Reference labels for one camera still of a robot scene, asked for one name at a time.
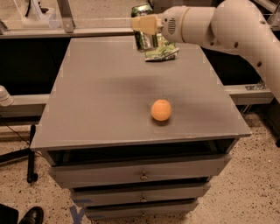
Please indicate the blue tape mark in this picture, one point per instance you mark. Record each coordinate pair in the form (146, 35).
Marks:
(78, 215)

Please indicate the top grey drawer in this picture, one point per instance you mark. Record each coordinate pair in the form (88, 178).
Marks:
(77, 176)

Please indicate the orange fruit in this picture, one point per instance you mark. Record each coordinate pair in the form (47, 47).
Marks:
(161, 110)

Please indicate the middle grey drawer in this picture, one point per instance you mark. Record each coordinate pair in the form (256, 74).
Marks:
(142, 194)

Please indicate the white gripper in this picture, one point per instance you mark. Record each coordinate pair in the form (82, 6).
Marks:
(171, 25)

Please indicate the metal rail frame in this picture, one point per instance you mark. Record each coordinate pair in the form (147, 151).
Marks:
(34, 18)

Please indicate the black stand leg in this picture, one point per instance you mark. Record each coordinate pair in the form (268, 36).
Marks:
(32, 176)

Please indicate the green snack bag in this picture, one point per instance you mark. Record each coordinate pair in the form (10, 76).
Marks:
(166, 50)

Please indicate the black shoe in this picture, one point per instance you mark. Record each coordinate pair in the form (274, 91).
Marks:
(34, 216)

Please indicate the bottom grey drawer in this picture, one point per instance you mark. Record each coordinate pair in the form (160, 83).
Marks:
(140, 209)

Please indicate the white cylinder object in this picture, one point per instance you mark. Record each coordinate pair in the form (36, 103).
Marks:
(5, 98)

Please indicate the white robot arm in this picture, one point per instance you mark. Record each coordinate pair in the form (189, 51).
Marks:
(234, 27)

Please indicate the grey drawer cabinet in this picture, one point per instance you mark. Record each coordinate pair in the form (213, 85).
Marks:
(99, 110)

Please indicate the green soda can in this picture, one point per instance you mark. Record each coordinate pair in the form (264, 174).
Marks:
(144, 42)

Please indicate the grey drawer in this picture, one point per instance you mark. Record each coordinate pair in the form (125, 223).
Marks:
(140, 209)
(77, 176)
(142, 194)

